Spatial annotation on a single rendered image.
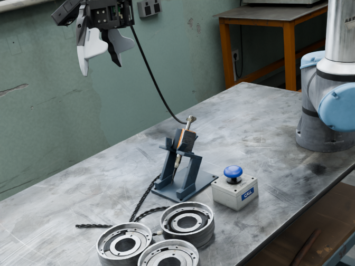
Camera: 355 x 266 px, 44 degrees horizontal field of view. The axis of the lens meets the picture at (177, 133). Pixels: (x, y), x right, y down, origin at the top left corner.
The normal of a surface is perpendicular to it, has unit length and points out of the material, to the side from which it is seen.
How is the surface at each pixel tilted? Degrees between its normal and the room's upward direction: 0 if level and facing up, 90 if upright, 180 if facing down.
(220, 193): 90
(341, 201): 0
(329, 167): 0
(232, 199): 90
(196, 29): 90
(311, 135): 73
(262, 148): 0
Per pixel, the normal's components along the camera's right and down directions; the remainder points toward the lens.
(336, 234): -0.14, -0.90
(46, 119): 0.67, 0.22
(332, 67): -0.62, -0.41
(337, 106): -0.03, 0.55
